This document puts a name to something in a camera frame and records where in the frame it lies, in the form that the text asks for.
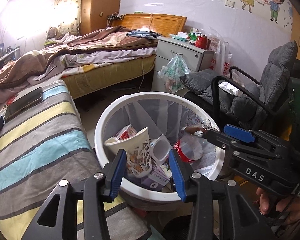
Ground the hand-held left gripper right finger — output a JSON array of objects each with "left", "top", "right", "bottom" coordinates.
[{"left": 169, "top": 149, "right": 273, "bottom": 240}]

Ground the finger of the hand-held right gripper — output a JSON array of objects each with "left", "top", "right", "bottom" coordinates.
[
  {"left": 204, "top": 129, "right": 275, "bottom": 155},
  {"left": 224, "top": 124, "right": 288, "bottom": 147}
]

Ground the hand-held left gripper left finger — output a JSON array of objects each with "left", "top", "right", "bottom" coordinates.
[{"left": 27, "top": 149, "right": 127, "bottom": 240}]

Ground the purple milk carton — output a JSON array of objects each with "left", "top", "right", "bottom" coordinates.
[{"left": 141, "top": 166, "right": 171, "bottom": 192}]

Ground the patterned paper cup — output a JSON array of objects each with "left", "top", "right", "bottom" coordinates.
[{"left": 104, "top": 127, "right": 153, "bottom": 179}]

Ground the crushed clear plastic bottle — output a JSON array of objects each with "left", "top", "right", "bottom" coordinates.
[{"left": 174, "top": 119, "right": 220, "bottom": 164}]

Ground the white cup with blue label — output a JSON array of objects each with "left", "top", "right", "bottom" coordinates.
[{"left": 150, "top": 134, "right": 171, "bottom": 166}]

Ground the pink milk carton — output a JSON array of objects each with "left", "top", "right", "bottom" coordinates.
[{"left": 114, "top": 124, "right": 138, "bottom": 141}]

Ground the white round bin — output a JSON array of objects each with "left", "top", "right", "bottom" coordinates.
[{"left": 94, "top": 92, "right": 227, "bottom": 203}]

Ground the person's right hand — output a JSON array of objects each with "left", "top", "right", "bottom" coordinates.
[{"left": 255, "top": 186, "right": 300, "bottom": 230}]

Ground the grey cushioned chair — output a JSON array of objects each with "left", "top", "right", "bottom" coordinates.
[{"left": 180, "top": 40, "right": 300, "bottom": 140}]

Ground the white bag with red print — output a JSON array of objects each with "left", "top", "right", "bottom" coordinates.
[{"left": 210, "top": 41, "right": 233, "bottom": 77}]

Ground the clear printed plastic bag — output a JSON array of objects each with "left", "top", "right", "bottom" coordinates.
[{"left": 157, "top": 54, "right": 192, "bottom": 93}]

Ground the grey nightstand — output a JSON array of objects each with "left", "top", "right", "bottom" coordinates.
[{"left": 151, "top": 36, "right": 217, "bottom": 93}]

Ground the wooden bed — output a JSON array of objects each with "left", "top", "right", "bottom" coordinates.
[{"left": 0, "top": 14, "right": 188, "bottom": 99}]

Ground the red jar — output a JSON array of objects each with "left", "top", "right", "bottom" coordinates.
[{"left": 195, "top": 34, "right": 211, "bottom": 49}]

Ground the teal tissue pack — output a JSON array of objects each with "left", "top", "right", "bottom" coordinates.
[{"left": 170, "top": 34, "right": 189, "bottom": 42}]

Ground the black smartphone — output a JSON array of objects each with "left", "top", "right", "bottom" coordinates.
[{"left": 4, "top": 86, "right": 43, "bottom": 120}]

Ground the lilac bed sheet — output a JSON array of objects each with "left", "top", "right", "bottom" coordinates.
[{"left": 0, "top": 46, "right": 157, "bottom": 105}]

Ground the blue cloth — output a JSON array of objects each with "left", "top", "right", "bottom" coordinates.
[{"left": 126, "top": 30, "right": 163, "bottom": 40}]

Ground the brown blanket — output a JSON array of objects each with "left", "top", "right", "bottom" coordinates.
[{"left": 0, "top": 26, "right": 158, "bottom": 89}]

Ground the brown teddy bear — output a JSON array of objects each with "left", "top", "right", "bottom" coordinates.
[{"left": 46, "top": 27, "right": 65, "bottom": 40}]

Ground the cluttered shelf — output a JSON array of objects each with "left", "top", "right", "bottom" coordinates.
[{"left": 0, "top": 46, "right": 20, "bottom": 77}]

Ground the wooden wardrobe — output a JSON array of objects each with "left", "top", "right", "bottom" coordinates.
[{"left": 80, "top": 0, "right": 124, "bottom": 36}]

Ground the patterned curtain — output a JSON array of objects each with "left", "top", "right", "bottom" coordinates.
[{"left": 54, "top": 0, "right": 84, "bottom": 37}]

